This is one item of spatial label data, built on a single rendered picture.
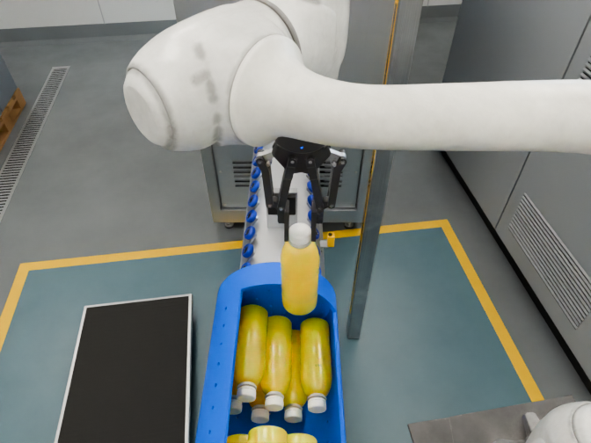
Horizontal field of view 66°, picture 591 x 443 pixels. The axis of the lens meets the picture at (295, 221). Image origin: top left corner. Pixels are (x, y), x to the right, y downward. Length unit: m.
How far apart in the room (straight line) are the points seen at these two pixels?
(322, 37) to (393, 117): 0.17
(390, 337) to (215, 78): 2.08
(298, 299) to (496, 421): 0.52
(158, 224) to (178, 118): 2.56
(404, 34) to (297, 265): 0.74
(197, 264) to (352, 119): 2.33
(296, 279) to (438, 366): 1.60
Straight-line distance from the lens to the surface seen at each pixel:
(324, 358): 1.05
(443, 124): 0.39
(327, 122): 0.38
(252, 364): 0.98
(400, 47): 1.32
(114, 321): 2.36
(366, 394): 2.22
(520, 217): 2.65
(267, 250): 1.44
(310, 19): 0.50
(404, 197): 3.08
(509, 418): 1.15
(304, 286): 0.83
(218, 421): 0.87
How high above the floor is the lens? 2.00
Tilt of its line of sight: 45 degrees down
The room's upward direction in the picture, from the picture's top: straight up
